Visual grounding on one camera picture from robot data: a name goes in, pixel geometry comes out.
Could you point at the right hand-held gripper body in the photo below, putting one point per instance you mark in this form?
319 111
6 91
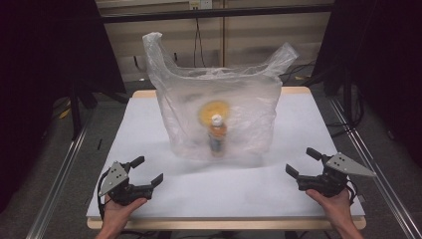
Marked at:
331 182

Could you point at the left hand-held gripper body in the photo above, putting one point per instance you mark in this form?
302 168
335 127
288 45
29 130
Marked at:
124 191

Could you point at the person's left hand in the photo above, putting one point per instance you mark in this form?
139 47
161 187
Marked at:
117 214

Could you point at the person's right hand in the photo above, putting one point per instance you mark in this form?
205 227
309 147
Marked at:
338 209

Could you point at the white table mat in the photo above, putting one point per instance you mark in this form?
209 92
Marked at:
215 192

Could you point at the black metal stand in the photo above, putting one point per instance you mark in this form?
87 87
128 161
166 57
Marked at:
347 99
75 113

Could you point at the white table board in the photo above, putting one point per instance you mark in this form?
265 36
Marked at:
215 224

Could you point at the bottle with orange label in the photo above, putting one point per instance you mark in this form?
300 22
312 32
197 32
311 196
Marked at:
217 136

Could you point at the translucent white plastic bag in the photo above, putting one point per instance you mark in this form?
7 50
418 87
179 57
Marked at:
247 109

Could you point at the round yellow lid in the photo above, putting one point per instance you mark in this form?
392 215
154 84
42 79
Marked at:
207 111

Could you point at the black curtain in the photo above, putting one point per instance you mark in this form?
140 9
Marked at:
388 66
36 66

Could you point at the black horizontal bar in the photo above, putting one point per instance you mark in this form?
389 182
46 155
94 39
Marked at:
215 13

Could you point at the aluminium floor rail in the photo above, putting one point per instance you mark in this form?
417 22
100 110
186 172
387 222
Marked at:
375 166
56 186

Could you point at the white wall outlet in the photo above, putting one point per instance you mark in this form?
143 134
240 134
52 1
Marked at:
200 4

